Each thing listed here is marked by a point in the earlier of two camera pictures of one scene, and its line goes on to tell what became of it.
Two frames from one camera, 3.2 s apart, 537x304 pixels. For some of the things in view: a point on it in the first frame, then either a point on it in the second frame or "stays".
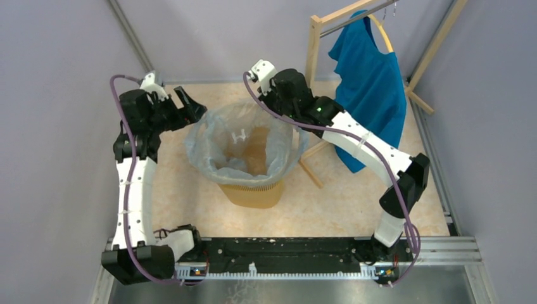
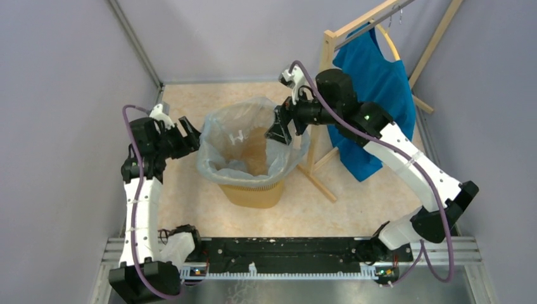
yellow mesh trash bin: x=263 y=197 stays
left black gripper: x=191 y=112 -> x=193 y=135
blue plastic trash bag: x=241 y=142 stays
